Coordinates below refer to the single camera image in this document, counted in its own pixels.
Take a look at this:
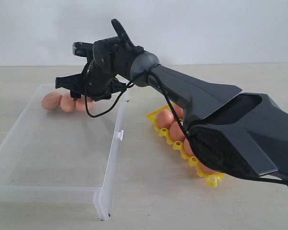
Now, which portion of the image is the brown egg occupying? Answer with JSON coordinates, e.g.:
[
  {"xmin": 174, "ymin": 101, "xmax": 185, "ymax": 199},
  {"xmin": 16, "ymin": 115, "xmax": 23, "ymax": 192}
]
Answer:
[
  {"xmin": 156, "ymin": 109, "xmax": 175, "ymax": 129},
  {"xmin": 41, "ymin": 92, "xmax": 62, "ymax": 110},
  {"xmin": 60, "ymin": 93, "xmax": 75, "ymax": 112},
  {"xmin": 199, "ymin": 162, "xmax": 218, "ymax": 175},
  {"xmin": 172, "ymin": 104, "xmax": 183, "ymax": 119},
  {"xmin": 75, "ymin": 97, "xmax": 94, "ymax": 112}
]

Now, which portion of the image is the black camera cable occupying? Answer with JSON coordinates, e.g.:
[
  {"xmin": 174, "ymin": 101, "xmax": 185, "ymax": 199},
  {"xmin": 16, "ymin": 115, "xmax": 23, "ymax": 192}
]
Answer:
[{"xmin": 81, "ymin": 18, "xmax": 288, "ymax": 185}]

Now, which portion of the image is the brown egg fifth row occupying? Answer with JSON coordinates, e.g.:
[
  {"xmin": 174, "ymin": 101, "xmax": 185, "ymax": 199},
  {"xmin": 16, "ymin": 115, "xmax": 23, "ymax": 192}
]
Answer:
[{"xmin": 169, "ymin": 121, "xmax": 185, "ymax": 142}]

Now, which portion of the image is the yellow plastic egg tray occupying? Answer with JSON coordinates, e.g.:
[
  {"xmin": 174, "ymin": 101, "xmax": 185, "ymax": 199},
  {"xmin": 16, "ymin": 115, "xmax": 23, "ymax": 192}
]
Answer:
[{"xmin": 146, "ymin": 105, "xmax": 225, "ymax": 188}]

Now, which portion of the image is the clear plastic tray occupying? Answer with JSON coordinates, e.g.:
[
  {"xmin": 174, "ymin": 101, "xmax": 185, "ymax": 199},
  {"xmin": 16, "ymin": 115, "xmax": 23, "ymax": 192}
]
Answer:
[{"xmin": 0, "ymin": 84, "xmax": 129, "ymax": 220}]

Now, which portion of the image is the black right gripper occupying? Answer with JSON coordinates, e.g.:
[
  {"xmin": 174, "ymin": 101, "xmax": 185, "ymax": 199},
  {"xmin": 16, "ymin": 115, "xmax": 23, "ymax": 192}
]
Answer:
[{"xmin": 55, "ymin": 67, "xmax": 126, "ymax": 101}]

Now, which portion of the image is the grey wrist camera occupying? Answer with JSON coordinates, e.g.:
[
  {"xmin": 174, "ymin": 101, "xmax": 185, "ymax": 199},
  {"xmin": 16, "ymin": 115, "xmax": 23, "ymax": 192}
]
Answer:
[{"xmin": 72, "ymin": 42, "xmax": 93, "ymax": 58}]

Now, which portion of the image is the brown egg fourth row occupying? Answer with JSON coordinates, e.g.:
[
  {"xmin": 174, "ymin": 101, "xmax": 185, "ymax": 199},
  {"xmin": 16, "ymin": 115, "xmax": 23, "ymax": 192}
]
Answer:
[{"xmin": 183, "ymin": 139, "xmax": 194, "ymax": 157}]

